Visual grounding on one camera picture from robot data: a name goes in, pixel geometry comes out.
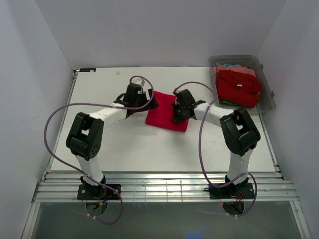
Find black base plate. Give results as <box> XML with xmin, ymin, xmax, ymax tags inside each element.
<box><xmin>77</xmin><ymin>184</ymin><xmax>119</xmax><ymax>200</ymax></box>
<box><xmin>204</xmin><ymin>183</ymin><xmax>255</xmax><ymax>199</ymax></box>

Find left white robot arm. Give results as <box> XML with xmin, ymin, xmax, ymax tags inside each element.
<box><xmin>66</xmin><ymin>83</ymin><xmax>159</xmax><ymax>199</ymax></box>

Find clear plastic bin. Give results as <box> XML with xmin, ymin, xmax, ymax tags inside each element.
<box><xmin>208</xmin><ymin>55</ymin><xmax>276</xmax><ymax>115</ymax></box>

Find light blue shirt in bin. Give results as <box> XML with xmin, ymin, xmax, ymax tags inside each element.
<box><xmin>213</xmin><ymin>63</ymin><xmax>241</xmax><ymax>68</ymax></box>

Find blue label sticker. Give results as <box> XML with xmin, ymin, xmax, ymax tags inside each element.
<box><xmin>79</xmin><ymin>68</ymin><xmax>96</xmax><ymax>72</ymax></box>

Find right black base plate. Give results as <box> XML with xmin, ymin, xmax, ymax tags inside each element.
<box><xmin>204</xmin><ymin>183</ymin><xmax>255</xmax><ymax>199</ymax></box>

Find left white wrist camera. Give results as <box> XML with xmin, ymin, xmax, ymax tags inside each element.
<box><xmin>130</xmin><ymin>78</ymin><xmax>145</xmax><ymax>87</ymax></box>

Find green shirt in bin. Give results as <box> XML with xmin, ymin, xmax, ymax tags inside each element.
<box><xmin>220</xmin><ymin>101</ymin><xmax>237</xmax><ymax>106</ymax></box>

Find aluminium frame rails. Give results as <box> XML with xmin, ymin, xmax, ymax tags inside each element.
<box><xmin>32</xmin><ymin>172</ymin><xmax>299</xmax><ymax>203</ymax></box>

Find pink shirt in bin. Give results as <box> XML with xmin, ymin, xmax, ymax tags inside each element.
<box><xmin>212</xmin><ymin>66</ymin><xmax>256</xmax><ymax>78</ymax></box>

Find folded red shirt in bin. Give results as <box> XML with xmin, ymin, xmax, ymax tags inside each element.
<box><xmin>216</xmin><ymin>70</ymin><xmax>262</xmax><ymax>108</ymax></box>

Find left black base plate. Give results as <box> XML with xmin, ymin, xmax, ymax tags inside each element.
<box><xmin>77</xmin><ymin>184</ymin><xmax>119</xmax><ymax>200</ymax></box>

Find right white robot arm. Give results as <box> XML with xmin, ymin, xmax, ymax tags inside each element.
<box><xmin>172</xmin><ymin>90</ymin><xmax>261</xmax><ymax>198</ymax></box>

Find crimson red t shirt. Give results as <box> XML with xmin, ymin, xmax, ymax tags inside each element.
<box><xmin>145</xmin><ymin>91</ymin><xmax>188</xmax><ymax>132</ymax></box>

